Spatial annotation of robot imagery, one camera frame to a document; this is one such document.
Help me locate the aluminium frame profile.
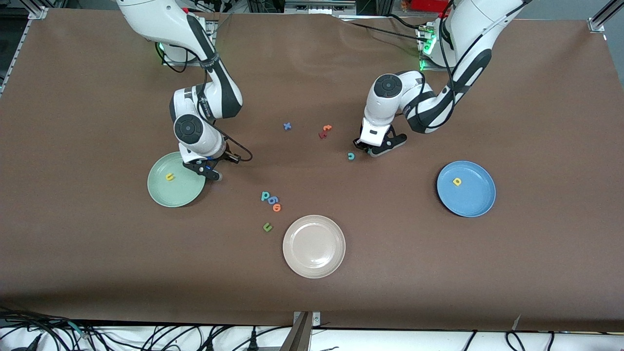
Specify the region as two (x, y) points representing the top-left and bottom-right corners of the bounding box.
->
(27, 0), (49, 20)
(587, 0), (624, 34)

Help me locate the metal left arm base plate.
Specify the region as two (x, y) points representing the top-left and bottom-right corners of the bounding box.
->
(419, 58), (451, 72)

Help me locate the blue plate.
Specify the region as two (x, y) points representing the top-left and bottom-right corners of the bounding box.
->
(437, 160), (497, 218)

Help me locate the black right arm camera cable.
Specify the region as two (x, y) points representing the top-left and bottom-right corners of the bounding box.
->
(158, 41), (253, 163)

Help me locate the red box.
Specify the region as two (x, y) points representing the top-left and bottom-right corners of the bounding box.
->
(409, 0), (450, 13)

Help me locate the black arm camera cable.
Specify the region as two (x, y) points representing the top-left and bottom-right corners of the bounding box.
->
(438, 15), (488, 98)
(158, 41), (253, 163)

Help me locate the black looped cable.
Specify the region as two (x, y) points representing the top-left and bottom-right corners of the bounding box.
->
(505, 331), (528, 351)

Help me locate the black cable on table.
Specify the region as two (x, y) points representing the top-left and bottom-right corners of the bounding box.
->
(388, 14), (429, 30)
(341, 19), (422, 39)

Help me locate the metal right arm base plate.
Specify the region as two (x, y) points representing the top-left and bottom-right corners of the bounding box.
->
(161, 48), (198, 66)

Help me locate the thick black cable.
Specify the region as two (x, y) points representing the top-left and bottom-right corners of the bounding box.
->
(0, 306), (69, 337)

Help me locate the grey metal beam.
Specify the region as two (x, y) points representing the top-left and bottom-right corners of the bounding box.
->
(280, 312), (313, 351)

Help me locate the light green plate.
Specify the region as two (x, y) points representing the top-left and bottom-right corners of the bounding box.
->
(147, 151), (207, 208)

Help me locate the brown table cover sheet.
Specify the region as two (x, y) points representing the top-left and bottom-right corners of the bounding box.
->
(0, 7), (624, 333)

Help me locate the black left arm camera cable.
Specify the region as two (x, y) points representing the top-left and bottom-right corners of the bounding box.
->
(438, 15), (488, 98)

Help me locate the beige plate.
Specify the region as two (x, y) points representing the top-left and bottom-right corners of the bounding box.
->
(282, 214), (346, 279)

